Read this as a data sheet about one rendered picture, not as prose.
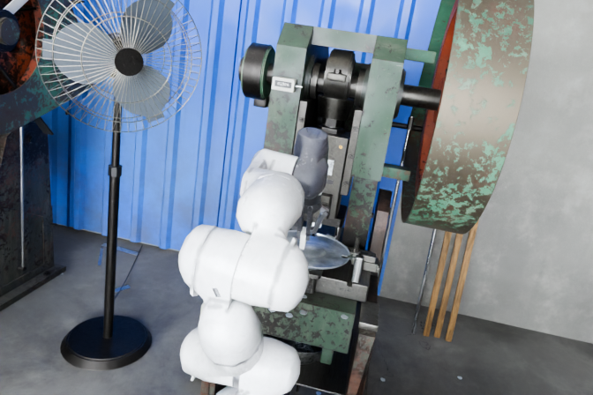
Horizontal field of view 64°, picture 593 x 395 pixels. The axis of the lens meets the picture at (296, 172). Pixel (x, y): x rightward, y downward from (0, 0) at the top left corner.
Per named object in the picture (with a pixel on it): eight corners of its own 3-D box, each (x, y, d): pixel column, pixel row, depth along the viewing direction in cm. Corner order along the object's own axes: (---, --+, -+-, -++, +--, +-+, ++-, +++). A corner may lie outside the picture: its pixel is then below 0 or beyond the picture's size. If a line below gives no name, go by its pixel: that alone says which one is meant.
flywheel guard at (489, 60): (477, 280, 123) (570, -63, 101) (368, 257, 127) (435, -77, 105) (439, 181, 221) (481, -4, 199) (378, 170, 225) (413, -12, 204)
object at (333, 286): (365, 302, 158) (369, 286, 157) (237, 273, 165) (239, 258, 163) (369, 264, 187) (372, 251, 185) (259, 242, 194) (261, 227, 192)
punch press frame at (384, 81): (335, 443, 162) (417, 38, 126) (216, 410, 168) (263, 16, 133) (353, 320, 237) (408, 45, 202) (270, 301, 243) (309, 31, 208)
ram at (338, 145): (334, 223, 156) (349, 136, 149) (290, 214, 158) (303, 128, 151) (340, 207, 173) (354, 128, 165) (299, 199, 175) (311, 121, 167)
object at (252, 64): (271, 116, 155) (281, 47, 150) (237, 110, 157) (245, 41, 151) (285, 109, 177) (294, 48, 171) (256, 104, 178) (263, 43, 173)
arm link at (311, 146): (277, 202, 114) (318, 212, 113) (279, 159, 106) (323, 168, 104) (297, 158, 128) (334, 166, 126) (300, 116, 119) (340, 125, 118)
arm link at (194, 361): (253, 373, 81) (151, 351, 83) (260, 397, 102) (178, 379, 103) (268, 310, 87) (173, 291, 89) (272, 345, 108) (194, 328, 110)
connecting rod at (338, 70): (341, 160, 153) (360, 52, 144) (304, 153, 155) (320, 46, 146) (347, 148, 173) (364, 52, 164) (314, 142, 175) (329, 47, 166)
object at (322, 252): (352, 242, 172) (353, 240, 172) (345, 277, 144) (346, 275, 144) (275, 226, 176) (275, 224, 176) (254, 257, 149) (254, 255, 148)
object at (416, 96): (434, 131, 148) (447, 74, 142) (231, 97, 157) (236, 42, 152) (431, 122, 164) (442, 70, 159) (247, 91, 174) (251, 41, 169)
